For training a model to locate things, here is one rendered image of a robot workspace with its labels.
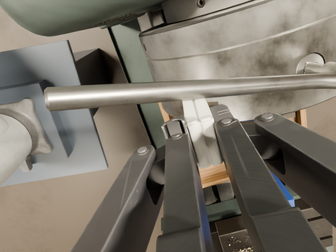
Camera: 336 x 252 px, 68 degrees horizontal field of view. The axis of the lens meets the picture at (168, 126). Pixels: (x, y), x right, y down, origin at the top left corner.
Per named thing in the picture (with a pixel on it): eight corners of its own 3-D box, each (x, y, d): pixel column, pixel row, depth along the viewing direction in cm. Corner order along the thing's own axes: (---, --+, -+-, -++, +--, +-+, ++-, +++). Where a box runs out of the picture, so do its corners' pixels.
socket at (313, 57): (310, 50, 29) (328, 52, 26) (303, 78, 30) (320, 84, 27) (283, 50, 28) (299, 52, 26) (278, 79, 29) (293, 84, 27)
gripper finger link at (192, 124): (211, 167, 14) (198, 170, 14) (199, 118, 20) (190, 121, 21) (199, 121, 13) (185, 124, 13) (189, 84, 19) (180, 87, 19)
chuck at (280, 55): (140, 48, 53) (158, 77, 24) (277, 2, 54) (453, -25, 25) (153, 88, 56) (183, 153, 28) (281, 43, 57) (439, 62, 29)
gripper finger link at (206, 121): (199, 121, 13) (213, 117, 13) (189, 84, 19) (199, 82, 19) (211, 167, 14) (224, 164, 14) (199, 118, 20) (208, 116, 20)
